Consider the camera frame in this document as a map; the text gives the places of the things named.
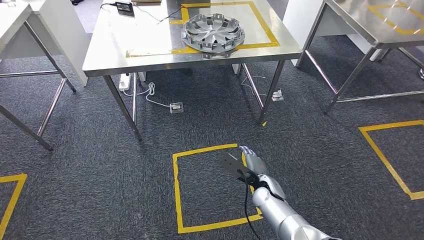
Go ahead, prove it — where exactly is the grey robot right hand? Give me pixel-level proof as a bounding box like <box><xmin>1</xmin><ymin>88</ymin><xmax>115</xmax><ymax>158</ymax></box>
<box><xmin>238</xmin><ymin>145</ymin><xmax>269</xmax><ymax>176</ymax></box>

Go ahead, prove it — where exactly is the silver plastic wheel cover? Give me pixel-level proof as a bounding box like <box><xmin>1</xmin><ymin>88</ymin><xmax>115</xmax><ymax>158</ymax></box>
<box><xmin>181</xmin><ymin>13</ymin><xmax>246</xmax><ymax>54</ymax></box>

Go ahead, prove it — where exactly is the steel workbench table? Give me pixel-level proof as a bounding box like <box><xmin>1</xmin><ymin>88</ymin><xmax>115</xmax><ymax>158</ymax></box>
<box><xmin>82</xmin><ymin>0</ymin><xmax>303</xmax><ymax>141</ymax></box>

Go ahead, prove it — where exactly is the yellow floor tape square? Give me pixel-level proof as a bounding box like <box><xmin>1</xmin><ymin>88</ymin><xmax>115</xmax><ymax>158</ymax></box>
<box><xmin>0</xmin><ymin>173</ymin><xmax>28</xmax><ymax>239</ymax></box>
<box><xmin>171</xmin><ymin>143</ymin><xmax>264</xmax><ymax>235</ymax></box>
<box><xmin>358</xmin><ymin>119</ymin><xmax>424</xmax><ymax>201</ymax></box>

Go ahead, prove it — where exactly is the yellow tape table marking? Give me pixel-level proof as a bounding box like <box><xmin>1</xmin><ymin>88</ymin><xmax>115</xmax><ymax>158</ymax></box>
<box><xmin>125</xmin><ymin>0</ymin><xmax>281</xmax><ymax>59</ymax></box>

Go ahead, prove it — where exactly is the white desk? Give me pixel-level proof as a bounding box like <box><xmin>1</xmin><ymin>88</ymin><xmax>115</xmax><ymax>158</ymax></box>
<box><xmin>282</xmin><ymin>0</ymin><xmax>385</xmax><ymax>67</ymax></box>
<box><xmin>0</xmin><ymin>0</ymin><xmax>91</xmax><ymax>88</ymax></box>

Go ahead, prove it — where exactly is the white power strip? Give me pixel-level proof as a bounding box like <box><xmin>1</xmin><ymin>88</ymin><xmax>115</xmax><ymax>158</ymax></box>
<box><xmin>118</xmin><ymin>73</ymin><xmax>131</xmax><ymax>92</ymax></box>

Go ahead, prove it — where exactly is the black power adapter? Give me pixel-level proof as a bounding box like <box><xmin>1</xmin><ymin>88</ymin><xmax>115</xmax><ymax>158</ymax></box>
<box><xmin>114</xmin><ymin>1</ymin><xmax>136</xmax><ymax>19</ymax></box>

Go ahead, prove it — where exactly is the black camera bracket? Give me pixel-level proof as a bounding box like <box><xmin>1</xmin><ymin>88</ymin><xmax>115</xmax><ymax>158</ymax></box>
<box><xmin>219</xmin><ymin>152</ymin><xmax>266</xmax><ymax>191</ymax></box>

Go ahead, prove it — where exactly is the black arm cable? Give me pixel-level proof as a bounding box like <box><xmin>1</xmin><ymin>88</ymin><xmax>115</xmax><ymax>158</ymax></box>
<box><xmin>237</xmin><ymin>168</ymin><xmax>263</xmax><ymax>240</ymax></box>

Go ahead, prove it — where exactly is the white cable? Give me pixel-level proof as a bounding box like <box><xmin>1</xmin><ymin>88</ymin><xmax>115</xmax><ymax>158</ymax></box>
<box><xmin>121</xmin><ymin>82</ymin><xmax>173</xmax><ymax>109</ymax></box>

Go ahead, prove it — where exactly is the black adapter cable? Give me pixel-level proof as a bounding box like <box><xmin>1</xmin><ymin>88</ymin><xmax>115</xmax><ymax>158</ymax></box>
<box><xmin>99</xmin><ymin>2</ymin><xmax>184</xmax><ymax>23</ymax></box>

